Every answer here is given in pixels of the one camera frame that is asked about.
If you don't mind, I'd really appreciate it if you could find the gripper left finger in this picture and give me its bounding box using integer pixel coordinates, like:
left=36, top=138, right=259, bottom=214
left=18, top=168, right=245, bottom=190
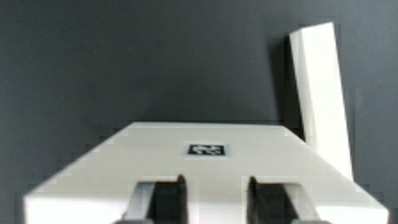
left=121, top=176, right=188, bottom=224

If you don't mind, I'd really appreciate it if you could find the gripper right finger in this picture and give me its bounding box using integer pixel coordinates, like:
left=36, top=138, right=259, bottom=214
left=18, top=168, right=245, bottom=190
left=247, top=178, right=320, bottom=224

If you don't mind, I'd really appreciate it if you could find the white cabinet body box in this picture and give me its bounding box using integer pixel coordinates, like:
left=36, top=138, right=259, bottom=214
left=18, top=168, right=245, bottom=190
left=23, top=123, right=389, bottom=224

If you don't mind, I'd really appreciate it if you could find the white right fence bar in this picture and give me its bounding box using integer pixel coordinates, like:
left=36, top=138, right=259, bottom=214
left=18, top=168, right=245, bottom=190
left=290, top=22, right=354, bottom=179

